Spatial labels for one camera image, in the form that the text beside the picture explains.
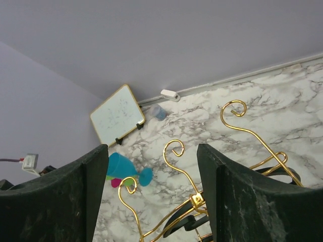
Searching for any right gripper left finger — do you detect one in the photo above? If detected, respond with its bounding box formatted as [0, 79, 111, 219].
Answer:
[1, 145, 109, 241]

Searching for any white whiteboard eraser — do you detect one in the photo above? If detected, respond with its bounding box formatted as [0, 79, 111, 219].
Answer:
[160, 89, 181, 102]

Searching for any magenta wine glass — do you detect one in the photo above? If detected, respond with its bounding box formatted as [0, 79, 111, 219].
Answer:
[111, 178, 122, 188]

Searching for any blue wine glass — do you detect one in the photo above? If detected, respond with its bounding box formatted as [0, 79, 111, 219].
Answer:
[106, 152, 153, 187]

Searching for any small whiteboard with wooden frame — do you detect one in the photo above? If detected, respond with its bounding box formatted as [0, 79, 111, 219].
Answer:
[90, 84, 145, 146]

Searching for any gold wire wine glass rack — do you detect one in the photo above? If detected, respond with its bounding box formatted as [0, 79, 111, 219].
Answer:
[118, 100, 305, 242]

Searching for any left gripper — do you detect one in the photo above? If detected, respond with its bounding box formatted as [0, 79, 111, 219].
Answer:
[39, 165, 56, 176]

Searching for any green wine glass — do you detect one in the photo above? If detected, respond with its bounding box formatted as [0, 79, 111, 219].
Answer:
[106, 175, 134, 186]

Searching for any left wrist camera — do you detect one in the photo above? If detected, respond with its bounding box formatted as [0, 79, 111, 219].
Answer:
[22, 153, 39, 176]

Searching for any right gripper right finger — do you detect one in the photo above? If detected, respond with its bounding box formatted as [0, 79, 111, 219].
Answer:
[197, 144, 322, 241]

